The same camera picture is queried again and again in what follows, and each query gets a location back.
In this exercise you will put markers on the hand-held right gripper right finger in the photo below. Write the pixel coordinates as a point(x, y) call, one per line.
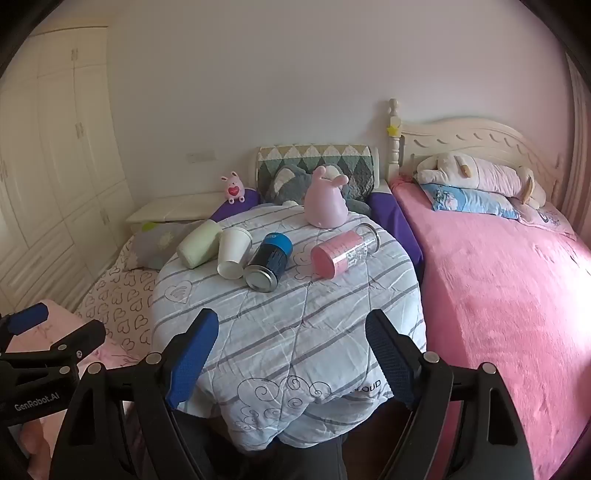
point(392, 364)

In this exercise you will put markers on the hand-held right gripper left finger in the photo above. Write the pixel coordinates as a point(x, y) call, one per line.
point(187, 364)

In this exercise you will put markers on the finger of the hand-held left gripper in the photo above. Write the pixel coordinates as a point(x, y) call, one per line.
point(28, 318)
point(69, 344)

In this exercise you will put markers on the light green cup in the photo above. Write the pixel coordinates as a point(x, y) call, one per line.
point(198, 244)

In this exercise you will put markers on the white paper cup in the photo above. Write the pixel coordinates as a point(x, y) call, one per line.
point(233, 251)

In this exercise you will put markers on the pink cup with clear lid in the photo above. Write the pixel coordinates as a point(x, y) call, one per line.
point(337, 251)

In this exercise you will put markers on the blue and black cup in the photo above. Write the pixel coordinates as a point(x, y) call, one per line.
point(268, 257)

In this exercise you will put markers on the light pink cloth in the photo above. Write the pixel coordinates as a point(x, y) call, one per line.
point(32, 445)

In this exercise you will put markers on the heart-print bed sheet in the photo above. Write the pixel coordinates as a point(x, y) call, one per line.
point(124, 300)

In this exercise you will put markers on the striped white quilt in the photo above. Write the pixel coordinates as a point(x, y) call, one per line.
point(295, 332)

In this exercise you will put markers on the pink blanket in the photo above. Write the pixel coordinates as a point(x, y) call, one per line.
point(498, 300)

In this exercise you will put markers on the grey flower pillow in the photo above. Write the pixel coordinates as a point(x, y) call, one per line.
point(154, 241)

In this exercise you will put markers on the purple bed bumper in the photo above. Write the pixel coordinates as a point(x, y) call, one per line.
point(397, 221)
point(238, 207)

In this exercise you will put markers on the white nightstand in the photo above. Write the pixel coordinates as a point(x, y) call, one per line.
point(175, 206)

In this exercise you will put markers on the cream wardrobe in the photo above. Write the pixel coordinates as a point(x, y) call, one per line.
point(55, 161)

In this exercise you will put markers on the pink rabbit-shaped toy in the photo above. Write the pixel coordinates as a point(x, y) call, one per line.
point(323, 203)

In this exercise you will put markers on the blue printed pillow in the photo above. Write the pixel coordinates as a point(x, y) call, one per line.
point(466, 199)

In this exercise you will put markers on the small pink bunny figure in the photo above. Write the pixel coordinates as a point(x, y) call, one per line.
point(233, 189)

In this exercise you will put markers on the grey plush toy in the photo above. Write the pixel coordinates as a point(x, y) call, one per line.
point(290, 184)

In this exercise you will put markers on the long white and pink plush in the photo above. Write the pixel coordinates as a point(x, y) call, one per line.
point(485, 177)

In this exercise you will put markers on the pink printed pillow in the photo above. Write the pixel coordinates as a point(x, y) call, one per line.
point(547, 218)

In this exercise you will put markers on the diamond-patterned quilted cover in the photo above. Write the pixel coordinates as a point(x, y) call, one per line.
point(323, 154)

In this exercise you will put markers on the yellow star sticker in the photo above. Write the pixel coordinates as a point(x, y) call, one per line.
point(393, 129)

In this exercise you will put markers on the cream carved bed headboard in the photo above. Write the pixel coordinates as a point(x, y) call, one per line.
point(461, 134)

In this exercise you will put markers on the pale curtain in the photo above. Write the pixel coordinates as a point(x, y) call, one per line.
point(581, 138)

